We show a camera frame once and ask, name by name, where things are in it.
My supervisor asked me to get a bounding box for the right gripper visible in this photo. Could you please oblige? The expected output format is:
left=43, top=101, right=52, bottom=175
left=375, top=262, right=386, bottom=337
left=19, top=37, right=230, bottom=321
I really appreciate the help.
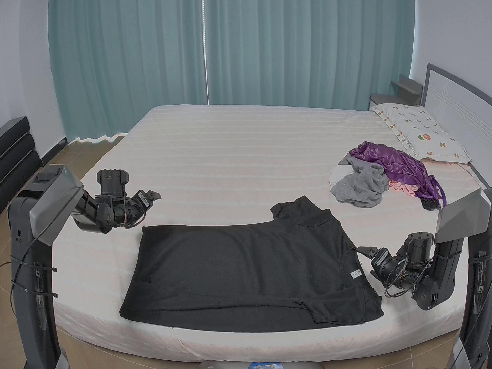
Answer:
left=357, top=246, right=400, bottom=283

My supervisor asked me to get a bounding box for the grey knit garment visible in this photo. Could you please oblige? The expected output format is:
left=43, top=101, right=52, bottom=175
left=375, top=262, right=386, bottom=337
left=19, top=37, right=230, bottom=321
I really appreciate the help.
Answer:
left=331, top=162, right=390, bottom=208

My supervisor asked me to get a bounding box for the purple satin garment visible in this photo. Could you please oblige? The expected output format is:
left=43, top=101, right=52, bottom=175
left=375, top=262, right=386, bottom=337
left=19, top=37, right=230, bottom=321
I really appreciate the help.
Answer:
left=348, top=141, right=448, bottom=211

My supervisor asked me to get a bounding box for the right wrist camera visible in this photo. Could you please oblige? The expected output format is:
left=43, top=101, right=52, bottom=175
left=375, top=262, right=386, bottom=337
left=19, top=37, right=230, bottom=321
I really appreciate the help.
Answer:
left=404, top=233, right=434, bottom=266

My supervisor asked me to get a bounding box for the black chest of drawers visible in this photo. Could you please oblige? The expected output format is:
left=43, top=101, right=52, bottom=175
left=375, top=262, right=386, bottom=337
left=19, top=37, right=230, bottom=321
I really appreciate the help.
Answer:
left=0, top=116, right=42, bottom=212

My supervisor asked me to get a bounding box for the white printed pillow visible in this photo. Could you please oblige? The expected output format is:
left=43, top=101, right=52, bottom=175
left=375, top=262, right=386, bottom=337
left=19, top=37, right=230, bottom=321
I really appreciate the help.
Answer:
left=371, top=103, right=473, bottom=163

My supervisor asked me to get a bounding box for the white garment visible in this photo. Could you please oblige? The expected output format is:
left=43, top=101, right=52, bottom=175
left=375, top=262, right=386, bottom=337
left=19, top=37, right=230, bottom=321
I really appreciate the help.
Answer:
left=329, top=165, right=352, bottom=185

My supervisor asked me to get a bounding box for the pink garment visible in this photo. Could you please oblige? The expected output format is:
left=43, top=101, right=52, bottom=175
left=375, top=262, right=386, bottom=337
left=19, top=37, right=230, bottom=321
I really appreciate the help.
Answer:
left=388, top=179, right=419, bottom=196

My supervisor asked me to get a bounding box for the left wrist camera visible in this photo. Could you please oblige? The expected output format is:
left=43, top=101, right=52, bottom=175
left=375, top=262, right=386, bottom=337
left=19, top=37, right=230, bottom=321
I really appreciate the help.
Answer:
left=96, top=169, right=129, bottom=197

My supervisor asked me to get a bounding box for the blue-green curtain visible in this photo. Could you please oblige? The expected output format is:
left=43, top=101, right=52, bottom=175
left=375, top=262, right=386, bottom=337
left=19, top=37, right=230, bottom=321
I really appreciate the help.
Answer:
left=48, top=0, right=208, bottom=141
left=208, top=0, right=417, bottom=110

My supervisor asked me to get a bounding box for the grey bedside table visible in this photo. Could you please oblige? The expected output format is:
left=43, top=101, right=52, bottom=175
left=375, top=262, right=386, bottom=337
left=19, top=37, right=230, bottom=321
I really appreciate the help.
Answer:
left=370, top=74, right=423, bottom=110

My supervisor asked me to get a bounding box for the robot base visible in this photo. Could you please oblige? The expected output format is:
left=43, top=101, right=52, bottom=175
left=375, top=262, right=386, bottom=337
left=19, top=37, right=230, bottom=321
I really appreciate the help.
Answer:
left=204, top=362, right=320, bottom=369

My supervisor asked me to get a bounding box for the bed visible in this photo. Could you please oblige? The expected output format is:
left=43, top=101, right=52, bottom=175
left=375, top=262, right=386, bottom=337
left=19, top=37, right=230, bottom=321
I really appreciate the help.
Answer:
left=48, top=64, right=492, bottom=362

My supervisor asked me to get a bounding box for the black T-shirt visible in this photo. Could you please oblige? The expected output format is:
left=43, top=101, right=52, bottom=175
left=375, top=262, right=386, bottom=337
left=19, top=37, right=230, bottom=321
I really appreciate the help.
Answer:
left=119, top=195, right=385, bottom=333

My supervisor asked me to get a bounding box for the black cable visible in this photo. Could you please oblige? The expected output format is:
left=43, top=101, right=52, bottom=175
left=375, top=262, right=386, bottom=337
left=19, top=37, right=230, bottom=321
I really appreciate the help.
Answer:
left=9, top=225, right=43, bottom=303

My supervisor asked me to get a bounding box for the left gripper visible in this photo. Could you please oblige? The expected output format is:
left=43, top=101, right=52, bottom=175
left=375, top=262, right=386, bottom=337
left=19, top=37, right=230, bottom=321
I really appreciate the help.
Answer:
left=127, top=190, right=153, bottom=220

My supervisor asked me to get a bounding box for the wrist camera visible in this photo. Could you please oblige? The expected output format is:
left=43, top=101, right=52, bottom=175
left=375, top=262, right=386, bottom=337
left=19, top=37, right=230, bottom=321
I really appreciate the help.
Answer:
left=404, top=233, right=434, bottom=266
left=96, top=169, right=129, bottom=197

